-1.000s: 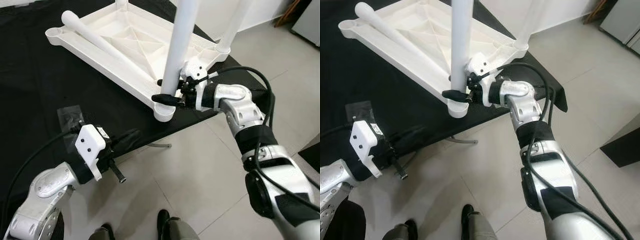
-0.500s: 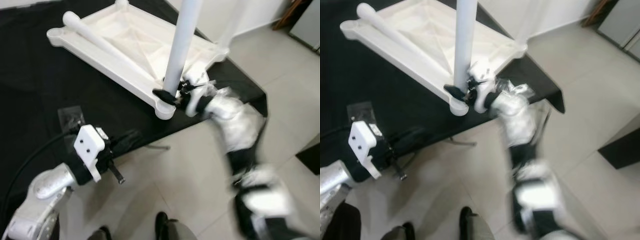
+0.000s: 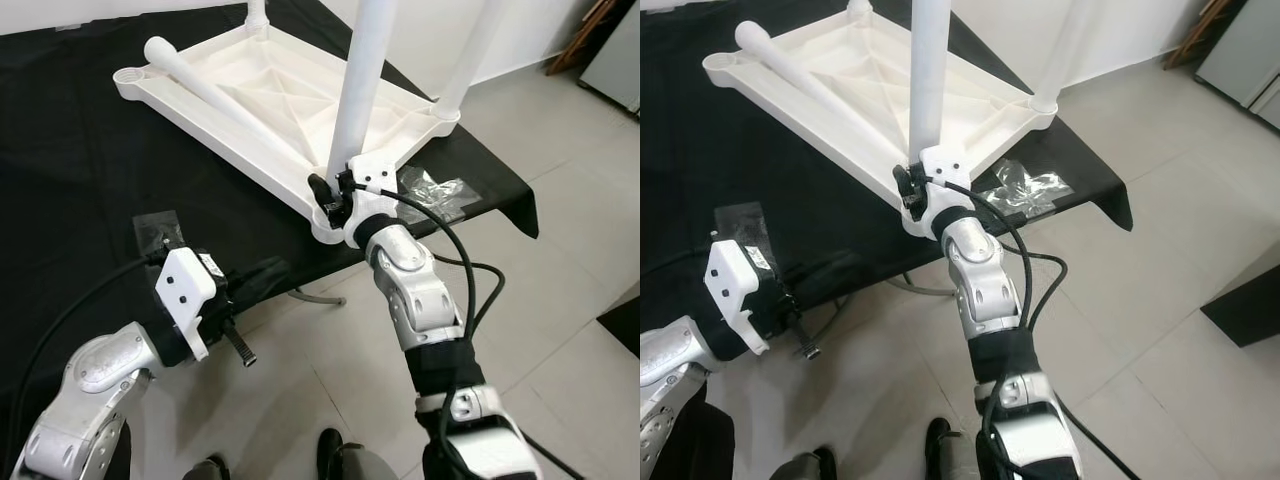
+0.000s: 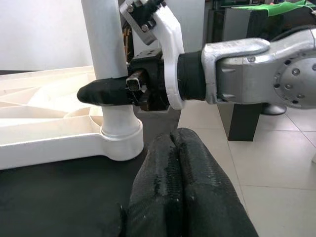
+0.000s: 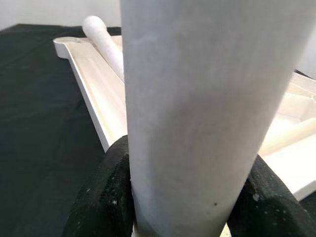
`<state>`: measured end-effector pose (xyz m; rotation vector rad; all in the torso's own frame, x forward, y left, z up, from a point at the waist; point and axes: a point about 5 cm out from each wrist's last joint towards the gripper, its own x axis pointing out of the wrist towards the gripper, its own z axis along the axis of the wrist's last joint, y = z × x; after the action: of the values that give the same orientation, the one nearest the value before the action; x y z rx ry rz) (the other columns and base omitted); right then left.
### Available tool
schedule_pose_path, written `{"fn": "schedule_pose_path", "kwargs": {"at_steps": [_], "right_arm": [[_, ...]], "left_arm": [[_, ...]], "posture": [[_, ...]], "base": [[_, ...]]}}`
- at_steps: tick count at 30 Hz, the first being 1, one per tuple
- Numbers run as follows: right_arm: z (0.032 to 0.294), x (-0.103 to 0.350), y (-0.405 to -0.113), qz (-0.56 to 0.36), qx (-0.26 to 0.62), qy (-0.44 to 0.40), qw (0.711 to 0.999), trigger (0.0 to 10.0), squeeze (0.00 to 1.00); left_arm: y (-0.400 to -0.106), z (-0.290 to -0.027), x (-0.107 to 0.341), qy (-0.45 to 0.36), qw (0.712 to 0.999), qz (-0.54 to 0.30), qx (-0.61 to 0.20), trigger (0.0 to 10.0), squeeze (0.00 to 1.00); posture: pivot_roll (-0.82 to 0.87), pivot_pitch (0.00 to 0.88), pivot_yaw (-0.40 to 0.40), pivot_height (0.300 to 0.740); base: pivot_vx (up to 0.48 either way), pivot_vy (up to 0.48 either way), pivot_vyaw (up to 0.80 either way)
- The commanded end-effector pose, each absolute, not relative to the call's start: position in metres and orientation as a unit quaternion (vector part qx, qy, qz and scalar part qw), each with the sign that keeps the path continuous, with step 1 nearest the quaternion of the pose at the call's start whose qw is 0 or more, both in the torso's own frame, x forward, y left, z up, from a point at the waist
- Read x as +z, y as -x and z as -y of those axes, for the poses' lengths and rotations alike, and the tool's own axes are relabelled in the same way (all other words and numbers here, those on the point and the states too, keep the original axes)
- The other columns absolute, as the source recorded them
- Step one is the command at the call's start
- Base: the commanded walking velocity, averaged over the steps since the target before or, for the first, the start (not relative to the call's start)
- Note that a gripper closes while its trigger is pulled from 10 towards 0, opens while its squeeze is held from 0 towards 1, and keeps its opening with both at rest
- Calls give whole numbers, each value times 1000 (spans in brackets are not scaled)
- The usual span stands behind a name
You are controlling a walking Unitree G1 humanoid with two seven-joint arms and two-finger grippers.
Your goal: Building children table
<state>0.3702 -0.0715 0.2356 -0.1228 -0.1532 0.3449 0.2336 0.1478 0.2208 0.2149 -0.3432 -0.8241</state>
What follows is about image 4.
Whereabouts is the white plastic table top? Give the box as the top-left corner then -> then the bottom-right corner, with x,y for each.
0,65 -> 144,171

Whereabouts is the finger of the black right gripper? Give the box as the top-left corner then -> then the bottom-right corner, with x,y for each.
77,77 -> 133,107

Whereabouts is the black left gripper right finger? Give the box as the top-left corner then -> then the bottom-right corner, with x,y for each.
172,126 -> 260,237

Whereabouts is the green cloth cover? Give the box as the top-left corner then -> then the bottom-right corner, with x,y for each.
219,0 -> 316,17

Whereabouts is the white plastic table leg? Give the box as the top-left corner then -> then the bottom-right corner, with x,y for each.
80,0 -> 139,136

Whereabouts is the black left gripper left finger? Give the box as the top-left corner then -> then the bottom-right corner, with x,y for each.
119,134 -> 185,237

